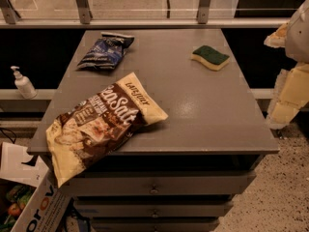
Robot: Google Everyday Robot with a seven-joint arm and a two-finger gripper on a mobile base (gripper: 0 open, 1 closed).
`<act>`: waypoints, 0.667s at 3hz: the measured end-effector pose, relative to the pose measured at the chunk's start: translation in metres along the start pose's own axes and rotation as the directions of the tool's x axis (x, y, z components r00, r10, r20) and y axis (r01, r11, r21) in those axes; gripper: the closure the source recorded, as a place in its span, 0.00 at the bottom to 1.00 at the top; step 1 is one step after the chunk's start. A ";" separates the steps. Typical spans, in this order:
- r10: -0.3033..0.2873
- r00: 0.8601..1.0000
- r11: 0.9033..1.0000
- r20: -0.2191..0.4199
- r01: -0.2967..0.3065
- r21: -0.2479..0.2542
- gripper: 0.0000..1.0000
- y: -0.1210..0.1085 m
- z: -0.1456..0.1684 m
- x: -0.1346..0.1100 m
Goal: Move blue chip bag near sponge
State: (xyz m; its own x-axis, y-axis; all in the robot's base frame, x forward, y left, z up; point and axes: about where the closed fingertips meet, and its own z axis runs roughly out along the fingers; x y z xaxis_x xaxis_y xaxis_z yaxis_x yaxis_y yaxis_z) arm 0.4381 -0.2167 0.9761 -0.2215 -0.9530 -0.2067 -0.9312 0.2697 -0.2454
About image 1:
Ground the grey drawer cabinet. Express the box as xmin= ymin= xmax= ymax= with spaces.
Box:
xmin=29 ymin=29 xmax=278 ymax=232

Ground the blue chip bag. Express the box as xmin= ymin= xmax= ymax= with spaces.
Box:
xmin=77 ymin=32 xmax=134 ymax=70

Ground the white pump bottle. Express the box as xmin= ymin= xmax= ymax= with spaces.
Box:
xmin=11 ymin=66 xmax=37 ymax=99

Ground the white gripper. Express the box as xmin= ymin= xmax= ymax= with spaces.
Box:
xmin=264 ymin=0 xmax=309 ymax=130

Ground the metal railing frame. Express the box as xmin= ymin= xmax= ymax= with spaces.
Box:
xmin=0 ymin=0 xmax=303 ymax=29

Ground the brown sea salt chip bag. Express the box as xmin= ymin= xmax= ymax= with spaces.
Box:
xmin=46 ymin=72 xmax=168 ymax=187

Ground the green yellow sponge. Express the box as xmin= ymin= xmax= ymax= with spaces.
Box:
xmin=191 ymin=45 xmax=230 ymax=71

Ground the white cardboard box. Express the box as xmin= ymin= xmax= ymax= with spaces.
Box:
xmin=0 ymin=142 xmax=70 ymax=232

